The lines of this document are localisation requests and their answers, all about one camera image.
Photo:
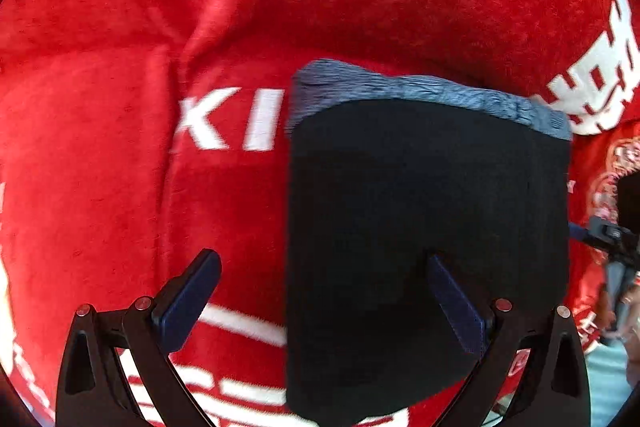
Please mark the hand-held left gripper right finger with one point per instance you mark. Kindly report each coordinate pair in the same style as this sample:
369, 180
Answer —
457, 307

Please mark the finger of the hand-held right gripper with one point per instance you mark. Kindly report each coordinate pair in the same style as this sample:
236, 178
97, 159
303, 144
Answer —
585, 234

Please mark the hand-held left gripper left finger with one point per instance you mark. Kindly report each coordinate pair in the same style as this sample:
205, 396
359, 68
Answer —
187, 307

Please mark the black pants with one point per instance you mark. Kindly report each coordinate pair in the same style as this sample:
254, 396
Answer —
425, 232

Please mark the light blue cloth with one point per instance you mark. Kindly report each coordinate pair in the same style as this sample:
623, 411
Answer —
607, 382

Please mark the red printed blanket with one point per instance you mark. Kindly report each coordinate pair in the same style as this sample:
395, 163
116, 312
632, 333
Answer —
150, 132

